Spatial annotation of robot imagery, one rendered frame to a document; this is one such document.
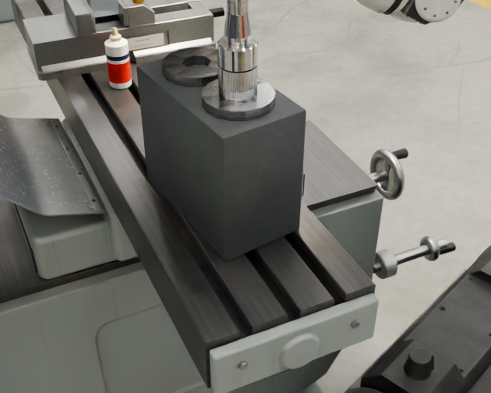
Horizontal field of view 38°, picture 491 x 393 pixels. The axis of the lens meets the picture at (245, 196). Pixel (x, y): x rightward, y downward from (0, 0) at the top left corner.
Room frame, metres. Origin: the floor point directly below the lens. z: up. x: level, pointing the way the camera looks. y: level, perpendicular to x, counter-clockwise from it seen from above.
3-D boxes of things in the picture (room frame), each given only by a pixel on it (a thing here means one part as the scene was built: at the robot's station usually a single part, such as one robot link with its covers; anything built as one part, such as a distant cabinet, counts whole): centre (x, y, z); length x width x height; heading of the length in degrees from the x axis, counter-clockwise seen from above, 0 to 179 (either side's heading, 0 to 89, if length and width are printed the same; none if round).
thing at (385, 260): (1.18, -0.37, 0.53); 0.22 x 0.06 x 0.06; 115
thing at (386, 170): (1.30, -0.28, 0.65); 0.16 x 0.12 x 0.12; 115
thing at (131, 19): (1.33, 0.22, 1.04); 0.12 x 0.06 x 0.04; 22
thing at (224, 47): (0.77, 0.01, 1.21); 0.05 x 0.05 x 0.01
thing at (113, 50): (1.17, 0.23, 1.01); 0.04 x 0.04 x 0.11
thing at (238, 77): (0.77, 0.01, 1.18); 0.05 x 0.05 x 0.06
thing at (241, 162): (0.81, 0.04, 1.05); 0.22 x 0.12 x 0.20; 33
